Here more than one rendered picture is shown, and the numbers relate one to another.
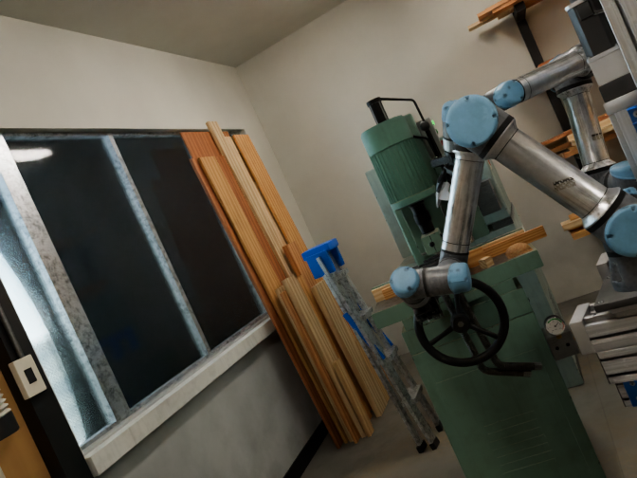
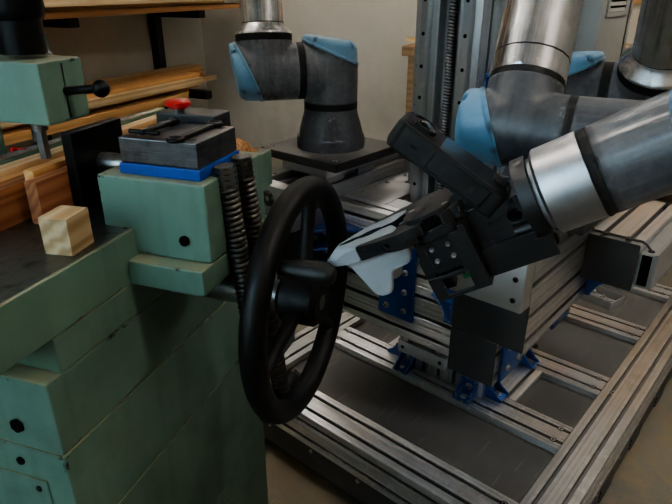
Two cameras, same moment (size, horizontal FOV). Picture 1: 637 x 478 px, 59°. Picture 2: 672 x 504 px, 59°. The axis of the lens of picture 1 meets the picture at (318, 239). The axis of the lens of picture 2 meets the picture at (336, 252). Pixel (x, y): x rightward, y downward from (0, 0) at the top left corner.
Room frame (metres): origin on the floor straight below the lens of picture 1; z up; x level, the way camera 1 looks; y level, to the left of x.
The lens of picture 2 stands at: (1.67, 0.31, 1.15)
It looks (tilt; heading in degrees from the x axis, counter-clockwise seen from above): 25 degrees down; 274
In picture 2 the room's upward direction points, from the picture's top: straight up
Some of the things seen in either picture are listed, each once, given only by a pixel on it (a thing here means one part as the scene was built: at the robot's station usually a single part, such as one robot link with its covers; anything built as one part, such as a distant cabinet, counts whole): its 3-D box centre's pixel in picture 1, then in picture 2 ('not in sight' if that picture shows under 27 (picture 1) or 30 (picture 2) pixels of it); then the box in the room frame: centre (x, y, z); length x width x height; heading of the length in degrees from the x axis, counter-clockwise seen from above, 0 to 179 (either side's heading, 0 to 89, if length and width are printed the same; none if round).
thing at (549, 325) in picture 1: (555, 327); not in sight; (1.82, -0.58, 0.65); 0.06 x 0.04 x 0.08; 76
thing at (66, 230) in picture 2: not in sight; (66, 230); (1.99, -0.23, 0.92); 0.04 x 0.03 x 0.04; 83
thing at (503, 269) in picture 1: (454, 287); (132, 225); (1.98, -0.36, 0.87); 0.61 x 0.30 x 0.06; 76
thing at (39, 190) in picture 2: not in sight; (85, 181); (2.04, -0.37, 0.92); 0.17 x 0.02 x 0.05; 76
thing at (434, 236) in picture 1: (434, 242); (21, 93); (2.11, -0.39, 1.03); 0.14 x 0.07 x 0.09; 166
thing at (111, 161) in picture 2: not in sight; (118, 163); (1.99, -0.37, 0.95); 0.09 x 0.07 x 0.09; 76
